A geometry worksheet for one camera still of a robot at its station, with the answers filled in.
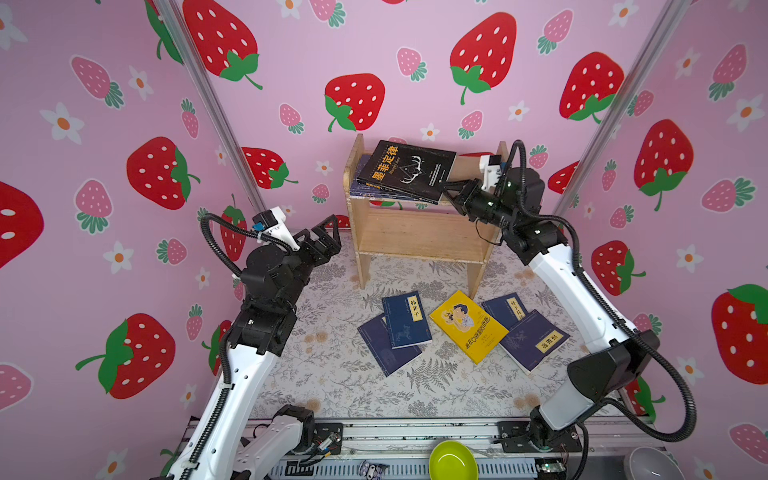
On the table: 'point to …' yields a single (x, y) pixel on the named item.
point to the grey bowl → (651, 463)
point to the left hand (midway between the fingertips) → (324, 222)
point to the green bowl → (451, 460)
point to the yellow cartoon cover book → (473, 327)
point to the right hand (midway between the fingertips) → (439, 183)
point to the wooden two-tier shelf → (392, 229)
